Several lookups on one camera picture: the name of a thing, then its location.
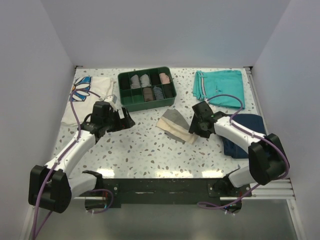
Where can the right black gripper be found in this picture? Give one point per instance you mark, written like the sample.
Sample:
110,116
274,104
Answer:
193,128

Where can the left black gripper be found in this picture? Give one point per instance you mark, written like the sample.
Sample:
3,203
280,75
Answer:
125,123

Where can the grey cream underwear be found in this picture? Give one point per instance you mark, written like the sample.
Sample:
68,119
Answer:
176,127

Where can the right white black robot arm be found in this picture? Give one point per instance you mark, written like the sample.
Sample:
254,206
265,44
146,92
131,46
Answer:
266,158

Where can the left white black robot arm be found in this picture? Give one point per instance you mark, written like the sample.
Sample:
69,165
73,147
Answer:
50,186

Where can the brown rolled underwear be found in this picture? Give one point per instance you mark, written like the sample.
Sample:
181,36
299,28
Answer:
147,94

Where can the black rolled underwear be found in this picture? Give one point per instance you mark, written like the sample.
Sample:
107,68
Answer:
168,91

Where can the pink rolled underwear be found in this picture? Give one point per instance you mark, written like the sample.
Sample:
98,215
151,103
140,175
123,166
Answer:
164,78

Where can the green compartment organizer tray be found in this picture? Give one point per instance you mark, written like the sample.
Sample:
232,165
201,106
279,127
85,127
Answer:
133,99

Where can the grey striped rolled sock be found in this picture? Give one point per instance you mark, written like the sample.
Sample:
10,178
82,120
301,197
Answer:
135,82

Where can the navy striped rolled sock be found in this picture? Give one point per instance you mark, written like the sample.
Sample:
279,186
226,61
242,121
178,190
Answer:
158,92

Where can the white grey rolled sock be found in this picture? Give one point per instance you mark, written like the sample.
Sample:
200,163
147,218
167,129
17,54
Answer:
145,81

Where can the teal folded shorts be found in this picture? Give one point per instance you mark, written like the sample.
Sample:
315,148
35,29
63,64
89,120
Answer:
224,88

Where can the white daisy print shirt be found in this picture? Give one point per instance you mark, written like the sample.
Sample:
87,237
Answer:
88,90

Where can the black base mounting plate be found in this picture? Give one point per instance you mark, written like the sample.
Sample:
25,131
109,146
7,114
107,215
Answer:
204,192

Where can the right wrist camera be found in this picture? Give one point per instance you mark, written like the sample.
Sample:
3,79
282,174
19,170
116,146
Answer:
202,108

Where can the aluminium frame rail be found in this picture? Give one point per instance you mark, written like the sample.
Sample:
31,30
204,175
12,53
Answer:
275,190

